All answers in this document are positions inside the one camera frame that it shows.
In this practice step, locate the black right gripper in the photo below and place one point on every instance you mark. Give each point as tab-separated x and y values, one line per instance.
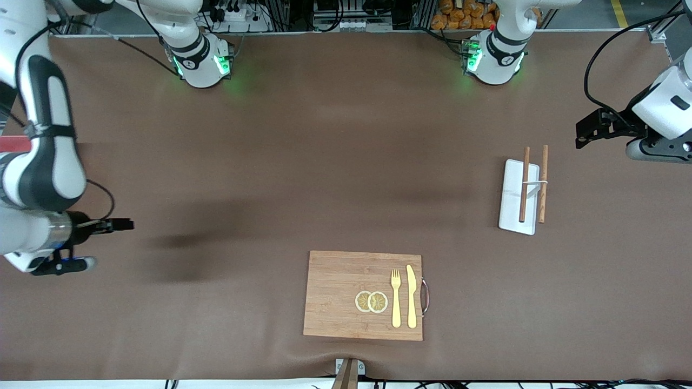
82	227

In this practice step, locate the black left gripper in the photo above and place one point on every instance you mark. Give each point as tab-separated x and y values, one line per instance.
618	123

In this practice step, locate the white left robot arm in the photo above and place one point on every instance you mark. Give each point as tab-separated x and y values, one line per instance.
494	59

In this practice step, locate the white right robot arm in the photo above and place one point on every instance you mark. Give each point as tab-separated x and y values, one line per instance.
48	162

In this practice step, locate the white rack base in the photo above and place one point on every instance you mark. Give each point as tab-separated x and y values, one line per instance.
511	200

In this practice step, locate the pink plastic bin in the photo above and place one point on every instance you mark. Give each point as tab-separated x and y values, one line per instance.
13	144

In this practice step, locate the orange snack bags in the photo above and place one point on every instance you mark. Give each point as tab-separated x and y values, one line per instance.
465	16

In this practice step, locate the wooden cutting board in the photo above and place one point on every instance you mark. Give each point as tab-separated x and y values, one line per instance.
335	297

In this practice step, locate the white power strip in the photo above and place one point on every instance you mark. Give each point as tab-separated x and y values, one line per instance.
238	16

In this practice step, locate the yellow knife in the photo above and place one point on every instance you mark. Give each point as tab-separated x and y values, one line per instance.
411	297

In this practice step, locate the lemon slice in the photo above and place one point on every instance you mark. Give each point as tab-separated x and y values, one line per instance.
361	301
378	302

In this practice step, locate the yellow fork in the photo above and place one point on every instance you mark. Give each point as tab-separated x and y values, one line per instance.
396	302

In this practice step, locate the camera stand bracket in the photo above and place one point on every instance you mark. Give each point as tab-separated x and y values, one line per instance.
348	373

